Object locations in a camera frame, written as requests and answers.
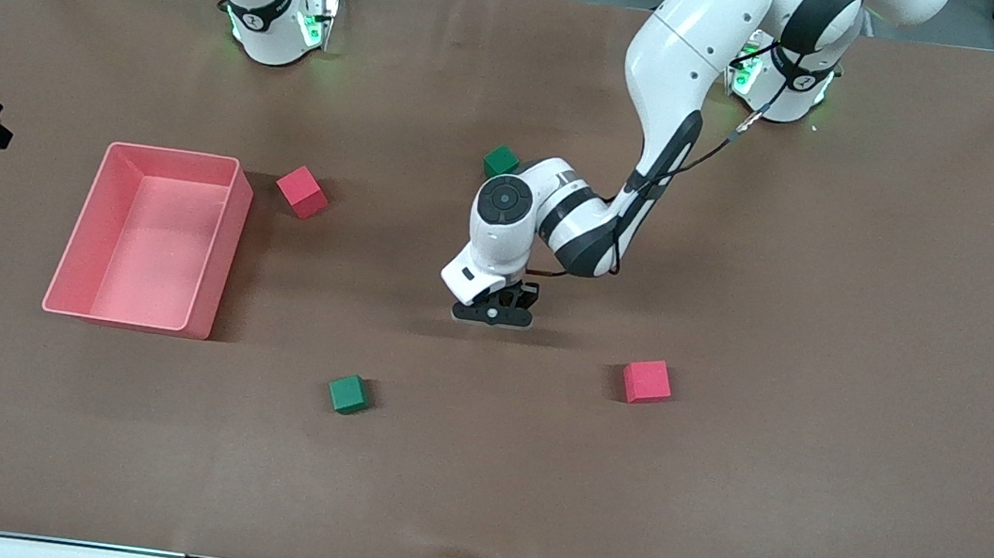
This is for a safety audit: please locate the pink plastic bin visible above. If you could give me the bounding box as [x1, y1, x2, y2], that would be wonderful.
[40, 135, 259, 344]

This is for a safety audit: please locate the red cube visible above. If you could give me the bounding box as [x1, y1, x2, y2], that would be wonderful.
[618, 356, 677, 409]
[271, 162, 333, 223]

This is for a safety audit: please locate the green cube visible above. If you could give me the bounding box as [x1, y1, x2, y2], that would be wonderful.
[481, 143, 523, 183]
[324, 372, 373, 419]

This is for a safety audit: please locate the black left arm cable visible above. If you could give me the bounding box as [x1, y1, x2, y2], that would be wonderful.
[545, 38, 818, 308]

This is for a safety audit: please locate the brown table cover sheet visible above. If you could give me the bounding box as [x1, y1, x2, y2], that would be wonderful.
[0, 0, 994, 558]

